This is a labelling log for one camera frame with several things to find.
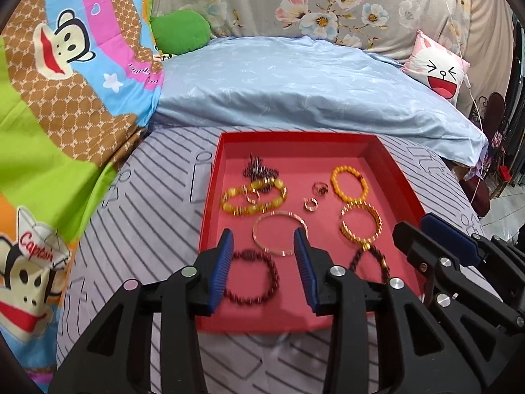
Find white cartoon face pillow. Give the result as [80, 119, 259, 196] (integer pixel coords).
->
[401, 30, 471, 104]

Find orange bead bracelet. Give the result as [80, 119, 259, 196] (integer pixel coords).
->
[330, 165, 369, 203]

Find yellow bead bracelet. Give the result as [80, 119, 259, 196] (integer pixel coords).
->
[220, 176, 288, 216]

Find light blue quilt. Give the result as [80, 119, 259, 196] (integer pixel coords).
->
[150, 36, 489, 167]

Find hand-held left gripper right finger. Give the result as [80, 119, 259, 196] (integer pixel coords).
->
[292, 227, 482, 394]

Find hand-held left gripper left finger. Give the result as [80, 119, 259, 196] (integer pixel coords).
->
[48, 228, 235, 394]

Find textured gold bangle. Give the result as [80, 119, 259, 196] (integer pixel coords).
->
[340, 199, 383, 251]

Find smooth gold bangle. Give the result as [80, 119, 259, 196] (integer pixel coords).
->
[251, 210, 308, 257]

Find dark chain necklace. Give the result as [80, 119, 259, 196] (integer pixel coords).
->
[243, 154, 282, 191]

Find hanging dark clothes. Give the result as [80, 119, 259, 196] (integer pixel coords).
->
[506, 20, 525, 165]

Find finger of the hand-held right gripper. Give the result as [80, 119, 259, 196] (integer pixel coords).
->
[391, 222, 525, 394]
[420, 212, 525, 315]

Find beige cloth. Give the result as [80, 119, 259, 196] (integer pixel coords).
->
[470, 0, 513, 124]

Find red jewelry tray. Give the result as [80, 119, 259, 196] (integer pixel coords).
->
[198, 131, 427, 333]

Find grey striped bedsheet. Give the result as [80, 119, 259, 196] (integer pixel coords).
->
[55, 125, 509, 394]

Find dark red bead bracelet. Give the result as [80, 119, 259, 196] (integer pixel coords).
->
[221, 250, 280, 308]

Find dark bracelet with gold beads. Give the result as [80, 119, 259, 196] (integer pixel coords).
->
[348, 244, 391, 285]

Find dark maroon chair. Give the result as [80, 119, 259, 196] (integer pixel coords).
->
[472, 92, 509, 218]

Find cartoon monkey blanket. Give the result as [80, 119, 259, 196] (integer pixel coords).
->
[0, 0, 165, 390]

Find small gold ring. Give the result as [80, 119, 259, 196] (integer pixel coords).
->
[244, 186, 266, 205]

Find green pillow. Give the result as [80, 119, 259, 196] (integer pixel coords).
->
[150, 9, 212, 56]

